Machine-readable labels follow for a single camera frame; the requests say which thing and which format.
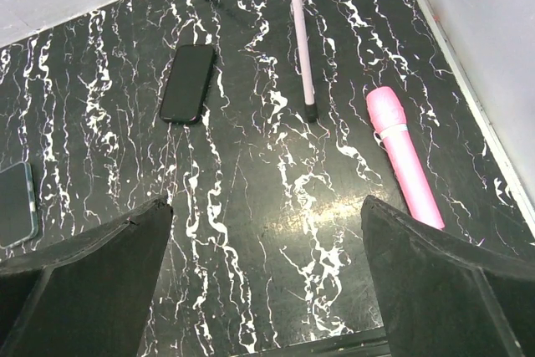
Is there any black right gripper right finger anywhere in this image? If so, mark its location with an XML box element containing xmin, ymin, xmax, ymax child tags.
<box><xmin>361</xmin><ymin>196</ymin><xmax>534</xmax><ymax>356</ymax></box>

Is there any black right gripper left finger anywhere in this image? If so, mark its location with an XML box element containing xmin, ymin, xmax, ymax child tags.
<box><xmin>1</xmin><ymin>197</ymin><xmax>173</xmax><ymax>356</ymax></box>

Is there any black phone in black case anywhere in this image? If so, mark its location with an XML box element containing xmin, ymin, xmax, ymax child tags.
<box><xmin>159</xmin><ymin>44</ymin><xmax>216</xmax><ymax>125</ymax></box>

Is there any pink marker pen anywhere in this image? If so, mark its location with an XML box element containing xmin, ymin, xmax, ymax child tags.
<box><xmin>366</xmin><ymin>86</ymin><xmax>445</xmax><ymax>230</ymax></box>

